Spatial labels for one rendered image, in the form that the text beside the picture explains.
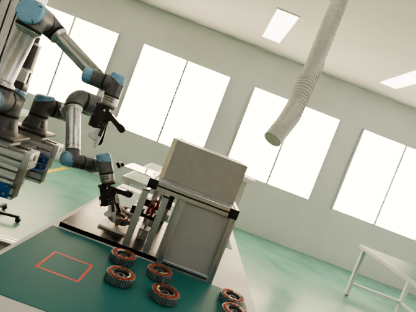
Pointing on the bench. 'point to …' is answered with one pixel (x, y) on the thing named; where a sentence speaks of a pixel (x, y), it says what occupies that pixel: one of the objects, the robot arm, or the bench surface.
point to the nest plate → (113, 226)
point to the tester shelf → (193, 197)
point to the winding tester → (203, 170)
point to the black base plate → (98, 233)
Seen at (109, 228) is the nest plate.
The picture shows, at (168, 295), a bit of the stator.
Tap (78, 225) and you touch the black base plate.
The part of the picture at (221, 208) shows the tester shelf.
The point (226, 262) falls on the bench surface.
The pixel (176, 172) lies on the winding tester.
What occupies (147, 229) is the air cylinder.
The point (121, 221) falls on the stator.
